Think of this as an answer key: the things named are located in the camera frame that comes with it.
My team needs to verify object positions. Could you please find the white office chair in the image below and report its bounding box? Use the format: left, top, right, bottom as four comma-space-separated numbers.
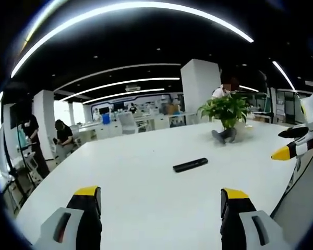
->
118, 113, 137, 135

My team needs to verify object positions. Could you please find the white equipment cart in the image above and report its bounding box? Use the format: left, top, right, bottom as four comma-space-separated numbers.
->
22, 152, 42, 185

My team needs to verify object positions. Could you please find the black headset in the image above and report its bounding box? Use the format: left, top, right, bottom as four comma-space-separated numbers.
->
211, 128, 237, 145

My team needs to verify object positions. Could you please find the short ceiling light strip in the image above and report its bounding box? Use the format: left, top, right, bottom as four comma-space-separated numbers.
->
272, 60, 296, 91

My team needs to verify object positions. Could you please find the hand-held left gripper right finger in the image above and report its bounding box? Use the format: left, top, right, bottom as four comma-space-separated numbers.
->
220, 187, 294, 250

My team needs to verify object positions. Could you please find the row of white desks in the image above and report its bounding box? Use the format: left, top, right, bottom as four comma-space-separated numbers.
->
77, 114, 199, 139

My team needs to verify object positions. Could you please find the green potted plant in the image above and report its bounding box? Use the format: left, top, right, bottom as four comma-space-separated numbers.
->
197, 94, 251, 129

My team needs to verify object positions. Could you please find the blue framed wall display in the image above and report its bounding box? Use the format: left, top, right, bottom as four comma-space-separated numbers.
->
90, 94, 184, 116

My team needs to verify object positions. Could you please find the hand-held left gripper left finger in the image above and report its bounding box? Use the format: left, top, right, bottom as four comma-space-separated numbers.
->
32, 185, 103, 250

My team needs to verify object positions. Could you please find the black tripod stand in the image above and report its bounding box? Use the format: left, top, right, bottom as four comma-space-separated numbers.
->
3, 124, 30, 199

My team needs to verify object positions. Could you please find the pale plant pot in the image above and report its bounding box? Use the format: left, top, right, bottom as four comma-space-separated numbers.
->
219, 121, 249, 142

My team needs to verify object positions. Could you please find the black remote control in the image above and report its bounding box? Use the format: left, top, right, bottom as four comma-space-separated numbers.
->
172, 157, 209, 173

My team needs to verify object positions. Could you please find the long ceiling light strip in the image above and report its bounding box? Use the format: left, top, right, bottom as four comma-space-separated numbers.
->
10, 2, 254, 78

